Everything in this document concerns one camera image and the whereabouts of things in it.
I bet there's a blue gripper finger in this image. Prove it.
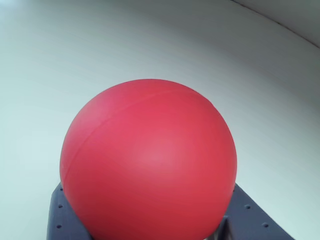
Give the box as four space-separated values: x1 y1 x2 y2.
214 182 297 240
46 181 97 240

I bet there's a red ball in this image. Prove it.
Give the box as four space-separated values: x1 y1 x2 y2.
59 78 238 240

